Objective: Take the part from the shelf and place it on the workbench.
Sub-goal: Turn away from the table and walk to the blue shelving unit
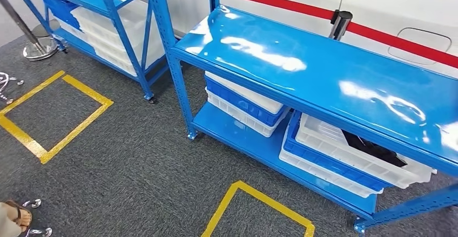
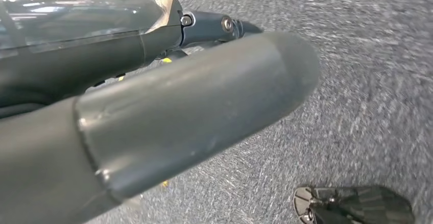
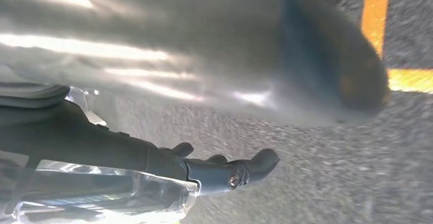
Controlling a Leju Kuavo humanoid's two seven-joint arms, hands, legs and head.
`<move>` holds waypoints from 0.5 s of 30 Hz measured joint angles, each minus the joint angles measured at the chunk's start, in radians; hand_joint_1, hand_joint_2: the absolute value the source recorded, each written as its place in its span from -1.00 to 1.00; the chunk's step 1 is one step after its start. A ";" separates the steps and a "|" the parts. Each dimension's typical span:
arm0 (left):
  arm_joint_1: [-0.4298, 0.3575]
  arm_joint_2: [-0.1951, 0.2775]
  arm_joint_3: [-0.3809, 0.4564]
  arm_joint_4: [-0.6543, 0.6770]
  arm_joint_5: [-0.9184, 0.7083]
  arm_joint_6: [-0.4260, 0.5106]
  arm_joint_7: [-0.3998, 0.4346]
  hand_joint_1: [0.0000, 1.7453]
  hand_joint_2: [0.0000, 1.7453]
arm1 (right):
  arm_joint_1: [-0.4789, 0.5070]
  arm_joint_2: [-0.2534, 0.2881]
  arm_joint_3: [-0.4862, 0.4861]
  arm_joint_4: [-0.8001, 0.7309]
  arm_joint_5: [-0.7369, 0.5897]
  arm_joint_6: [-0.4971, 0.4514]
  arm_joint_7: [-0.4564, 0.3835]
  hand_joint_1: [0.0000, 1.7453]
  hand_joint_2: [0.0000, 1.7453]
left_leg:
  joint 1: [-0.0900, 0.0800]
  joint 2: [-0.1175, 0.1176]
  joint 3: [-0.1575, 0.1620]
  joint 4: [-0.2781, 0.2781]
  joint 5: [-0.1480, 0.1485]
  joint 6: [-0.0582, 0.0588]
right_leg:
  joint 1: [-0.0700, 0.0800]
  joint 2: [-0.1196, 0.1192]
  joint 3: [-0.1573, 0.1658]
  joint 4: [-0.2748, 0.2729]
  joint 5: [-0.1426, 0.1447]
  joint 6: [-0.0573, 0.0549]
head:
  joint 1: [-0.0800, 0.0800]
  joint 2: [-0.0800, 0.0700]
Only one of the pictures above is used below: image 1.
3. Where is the black chrome stanchion post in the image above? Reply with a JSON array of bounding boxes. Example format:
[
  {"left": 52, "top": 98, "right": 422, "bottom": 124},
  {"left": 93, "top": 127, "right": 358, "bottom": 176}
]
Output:
[{"left": 328, "top": 10, "right": 354, "bottom": 42}]

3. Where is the chrome swivel stool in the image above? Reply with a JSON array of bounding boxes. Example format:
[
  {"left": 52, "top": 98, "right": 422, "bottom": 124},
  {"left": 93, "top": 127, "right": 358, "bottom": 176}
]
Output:
[{"left": 22, "top": 198, "right": 53, "bottom": 237}]

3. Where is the yellow floor tape square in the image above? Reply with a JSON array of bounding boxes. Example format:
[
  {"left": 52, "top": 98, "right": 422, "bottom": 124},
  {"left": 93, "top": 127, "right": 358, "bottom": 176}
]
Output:
[
  {"left": 0, "top": 70, "right": 115, "bottom": 165},
  {"left": 201, "top": 180, "right": 316, "bottom": 237}
]

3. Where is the black plastic part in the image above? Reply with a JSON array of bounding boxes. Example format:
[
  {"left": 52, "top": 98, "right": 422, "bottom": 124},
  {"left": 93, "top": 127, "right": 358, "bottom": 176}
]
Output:
[{"left": 341, "top": 130, "right": 408, "bottom": 168}]

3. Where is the person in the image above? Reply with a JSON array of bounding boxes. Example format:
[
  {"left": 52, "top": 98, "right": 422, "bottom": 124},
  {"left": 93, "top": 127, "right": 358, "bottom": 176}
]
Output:
[{"left": 0, "top": 199, "right": 33, "bottom": 237}]

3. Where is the blue plastic bin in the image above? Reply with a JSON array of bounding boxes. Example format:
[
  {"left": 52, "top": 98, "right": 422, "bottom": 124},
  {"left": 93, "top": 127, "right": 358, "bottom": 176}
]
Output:
[
  {"left": 36, "top": 0, "right": 82, "bottom": 31},
  {"left": 282, "top": 111, "right": 394, "bottom": 193},
  {"left": 204, "top": 76, "right": 291, "bottom": 128}
]

